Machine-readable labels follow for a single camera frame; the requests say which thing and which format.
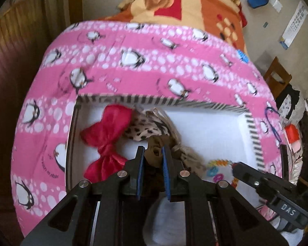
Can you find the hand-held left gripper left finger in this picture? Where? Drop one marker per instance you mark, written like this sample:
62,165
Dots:
140,174

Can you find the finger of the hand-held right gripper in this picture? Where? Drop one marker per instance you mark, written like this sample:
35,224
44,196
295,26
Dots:
249,175

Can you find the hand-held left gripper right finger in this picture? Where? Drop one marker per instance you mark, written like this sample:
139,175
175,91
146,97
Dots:
166,176

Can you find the brown hair scrunchie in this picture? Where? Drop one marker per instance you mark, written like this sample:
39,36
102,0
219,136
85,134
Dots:
156,151

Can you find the striped cardboard box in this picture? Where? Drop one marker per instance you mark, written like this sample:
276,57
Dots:
208,133

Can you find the beige lace hair bow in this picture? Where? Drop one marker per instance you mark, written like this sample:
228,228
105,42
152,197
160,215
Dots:
187,156

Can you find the leopard print hair bow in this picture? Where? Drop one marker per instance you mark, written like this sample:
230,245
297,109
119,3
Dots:
143,130

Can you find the red satin hair bow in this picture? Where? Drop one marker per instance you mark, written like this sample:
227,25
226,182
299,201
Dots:
105,135

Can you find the red box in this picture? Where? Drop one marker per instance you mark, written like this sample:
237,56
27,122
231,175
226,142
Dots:
292,133

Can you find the black garment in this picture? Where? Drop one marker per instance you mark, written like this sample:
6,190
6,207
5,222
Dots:
288,92

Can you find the wooden chair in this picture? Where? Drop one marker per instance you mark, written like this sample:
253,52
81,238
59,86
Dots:
278,76

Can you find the pink penguin print blanket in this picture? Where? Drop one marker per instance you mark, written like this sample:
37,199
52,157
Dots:
66,87

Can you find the blue hair scrunchie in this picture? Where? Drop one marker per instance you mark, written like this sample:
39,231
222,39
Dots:
243,55

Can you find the wooden door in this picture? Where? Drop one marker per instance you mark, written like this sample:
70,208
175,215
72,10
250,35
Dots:
18,56

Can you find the orange patterned pillow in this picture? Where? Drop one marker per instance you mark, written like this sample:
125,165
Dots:
195,7

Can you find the wall calendar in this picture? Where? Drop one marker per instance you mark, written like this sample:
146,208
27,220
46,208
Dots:
295,23

